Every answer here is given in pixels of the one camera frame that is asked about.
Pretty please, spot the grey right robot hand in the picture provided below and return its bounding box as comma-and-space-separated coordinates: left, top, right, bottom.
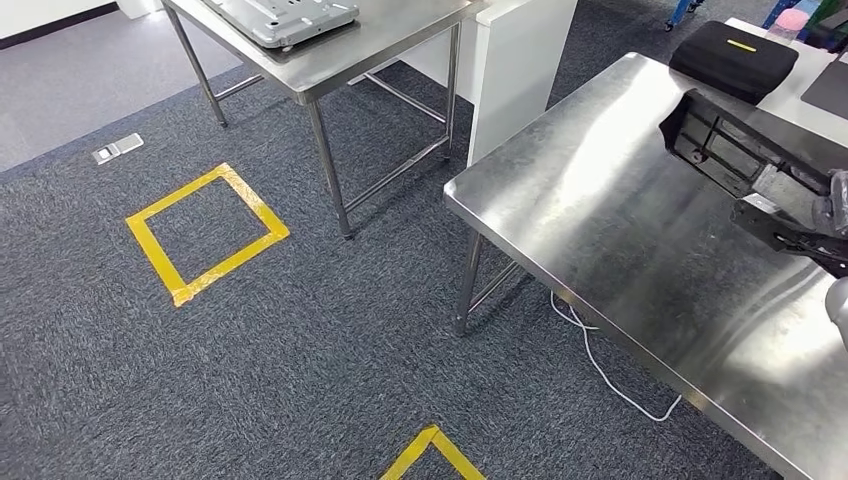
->
813, 168, 848, 238

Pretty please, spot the long black plastic part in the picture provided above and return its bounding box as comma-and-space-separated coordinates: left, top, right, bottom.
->
659, 87, 848, 233

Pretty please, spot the stainless steel workbench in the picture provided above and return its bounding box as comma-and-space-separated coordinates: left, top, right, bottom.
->
442, 51, 848, 480

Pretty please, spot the blue metal shelf rack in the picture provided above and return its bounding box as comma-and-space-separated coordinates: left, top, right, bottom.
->
664, 0, 705, 33

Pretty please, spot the white desk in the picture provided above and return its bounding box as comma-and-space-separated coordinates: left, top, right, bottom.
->
725, 16, 848, 150

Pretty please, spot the dark grey laptop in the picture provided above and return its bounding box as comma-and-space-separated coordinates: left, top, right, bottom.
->
800, 59, 848, 122

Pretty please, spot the black case yellow stripe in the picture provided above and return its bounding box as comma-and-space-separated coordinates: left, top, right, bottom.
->
667, 19, 801, 106

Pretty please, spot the bottle with pink cap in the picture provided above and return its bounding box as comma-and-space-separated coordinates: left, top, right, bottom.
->
765, 6, 811, 46

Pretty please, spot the white cabinet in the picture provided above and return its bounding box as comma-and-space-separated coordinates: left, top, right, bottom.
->
397, 0, 579, 168

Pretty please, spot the yellow floor tape square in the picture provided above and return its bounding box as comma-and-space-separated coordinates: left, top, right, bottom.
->
125, 162, 291, 309
378, 423, 488, 480

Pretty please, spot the stainless steel table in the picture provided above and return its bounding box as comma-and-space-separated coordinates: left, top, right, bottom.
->
160, 0, 495, 241

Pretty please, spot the silver metal panel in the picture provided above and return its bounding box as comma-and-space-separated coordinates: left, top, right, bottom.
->
198, 0, 361, 50

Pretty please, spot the silver floor socket cover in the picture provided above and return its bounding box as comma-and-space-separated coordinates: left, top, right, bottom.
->
91, 132, 145, 167

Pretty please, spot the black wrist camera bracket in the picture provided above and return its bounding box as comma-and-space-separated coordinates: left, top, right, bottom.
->
730, 198, 848, 280

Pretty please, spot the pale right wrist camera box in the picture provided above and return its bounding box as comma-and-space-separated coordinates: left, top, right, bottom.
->
740, 192, 784, 217

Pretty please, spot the white floor cable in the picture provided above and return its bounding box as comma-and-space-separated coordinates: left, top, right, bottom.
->
549, 291, 684, 423

